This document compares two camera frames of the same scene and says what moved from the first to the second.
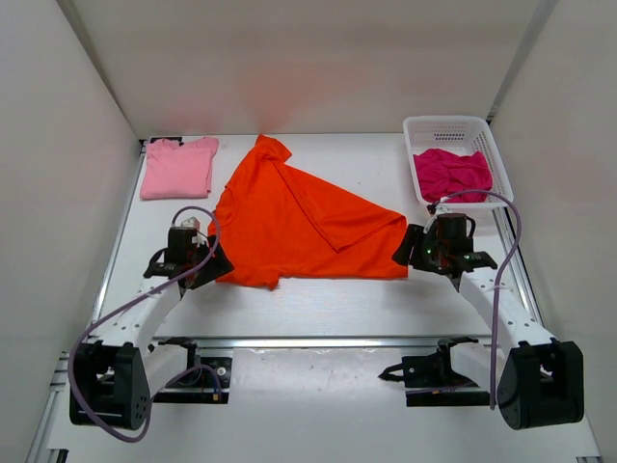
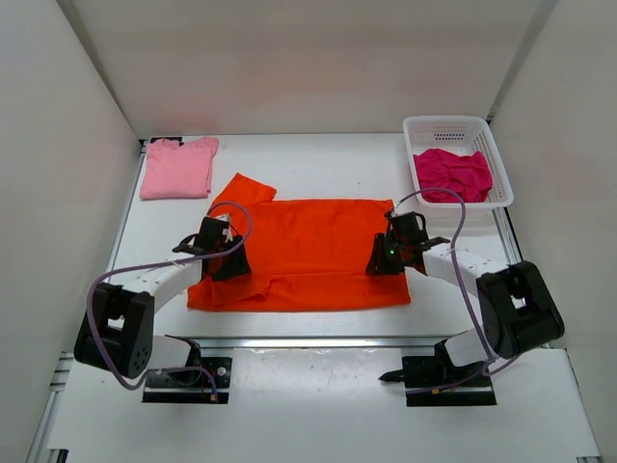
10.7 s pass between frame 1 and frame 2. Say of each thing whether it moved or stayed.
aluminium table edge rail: stayed
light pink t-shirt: stayed
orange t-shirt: moved
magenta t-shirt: stayed
